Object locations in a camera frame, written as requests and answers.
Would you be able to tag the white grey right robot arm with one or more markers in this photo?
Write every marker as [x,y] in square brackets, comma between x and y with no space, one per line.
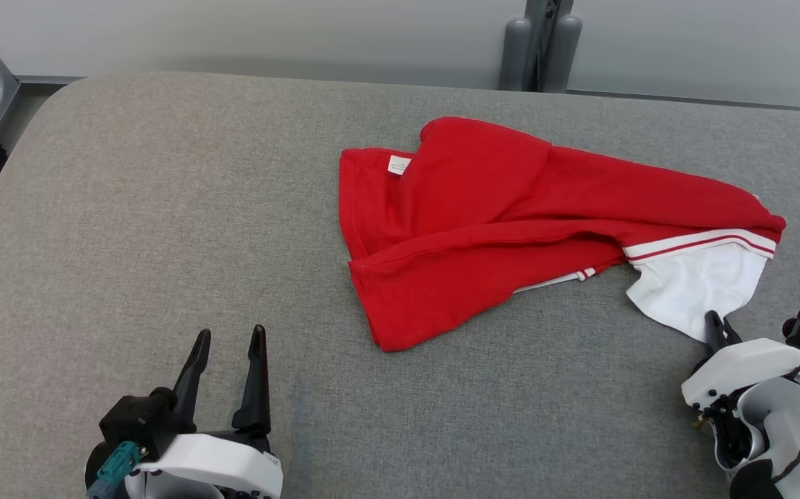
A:
[780,416]

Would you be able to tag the grey fabric sofa cushion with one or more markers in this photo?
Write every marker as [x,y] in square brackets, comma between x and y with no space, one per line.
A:
[164,242]

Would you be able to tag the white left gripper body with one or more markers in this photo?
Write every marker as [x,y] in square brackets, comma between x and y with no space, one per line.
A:
[219,468]

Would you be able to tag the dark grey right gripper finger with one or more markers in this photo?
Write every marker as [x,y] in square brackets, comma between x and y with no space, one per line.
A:
[732,335]
[715,333]

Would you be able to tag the red Bulls basketball jersey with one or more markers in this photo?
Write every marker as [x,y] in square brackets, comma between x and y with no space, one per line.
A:
[483,222]

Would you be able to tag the teal left camera connector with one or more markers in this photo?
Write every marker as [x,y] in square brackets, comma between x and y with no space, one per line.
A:
[117,468]

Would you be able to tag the grey metal partition post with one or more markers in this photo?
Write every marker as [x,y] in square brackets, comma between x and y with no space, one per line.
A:
[539,52]

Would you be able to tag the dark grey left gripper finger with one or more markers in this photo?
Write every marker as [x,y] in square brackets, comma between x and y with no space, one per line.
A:
[192,388]
[256,395]

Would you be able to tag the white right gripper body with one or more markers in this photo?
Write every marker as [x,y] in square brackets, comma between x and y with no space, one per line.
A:
[746,364]

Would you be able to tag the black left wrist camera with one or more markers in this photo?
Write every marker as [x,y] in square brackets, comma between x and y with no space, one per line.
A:
[136,423]

